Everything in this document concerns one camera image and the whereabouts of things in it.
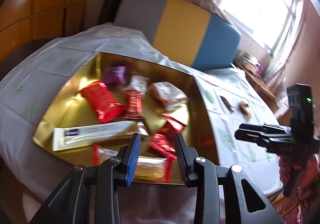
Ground small bright red packet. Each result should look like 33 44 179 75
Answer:
161 113 187 134

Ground clear brown sesame snack packet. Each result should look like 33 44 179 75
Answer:
147 81 190 112

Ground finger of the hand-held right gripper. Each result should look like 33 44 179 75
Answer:
239 125 292 134
235 131 290 147

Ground purple snack packet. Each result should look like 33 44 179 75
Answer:
103 65 128 84

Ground dark red bar packet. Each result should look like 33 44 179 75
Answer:
124 90 144 120

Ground gold box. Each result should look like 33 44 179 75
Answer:
32 51 220 186

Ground wooden side table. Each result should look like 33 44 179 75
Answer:
234 59 279 112

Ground white and gold sachet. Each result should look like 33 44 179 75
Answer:
52 120 150 151

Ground window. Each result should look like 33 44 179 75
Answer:
220 0 304 54

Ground black chair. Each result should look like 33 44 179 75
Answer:
97 0 130 26

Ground wooden cabinet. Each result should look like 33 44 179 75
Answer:
0 0 97 62

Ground white snack packet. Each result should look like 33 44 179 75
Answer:
126 74 150 93

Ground brown and silver snack packet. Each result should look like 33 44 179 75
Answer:
219 95 235 111

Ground dark red foil packet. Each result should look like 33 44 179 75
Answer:
149 133 178 162

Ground grey yellow blue sofa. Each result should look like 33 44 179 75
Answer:
114 0 242 71

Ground floral patterned clothing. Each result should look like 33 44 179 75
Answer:
271 184 320 224

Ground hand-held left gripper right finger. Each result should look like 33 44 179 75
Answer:
174 133 285 224

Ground yellow foil snack packet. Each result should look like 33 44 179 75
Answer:
240 100 252 117

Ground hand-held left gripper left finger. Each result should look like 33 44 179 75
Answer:
30 133 142 224

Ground person's right hand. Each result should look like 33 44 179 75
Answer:
279 154 320 187

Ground large red snack packet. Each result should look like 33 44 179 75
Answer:
80 80 125 124

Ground white green-printed tablecloth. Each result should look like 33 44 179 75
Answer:
0 23 282 224

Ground tan rice cake packet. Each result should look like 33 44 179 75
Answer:
92 144 175 184

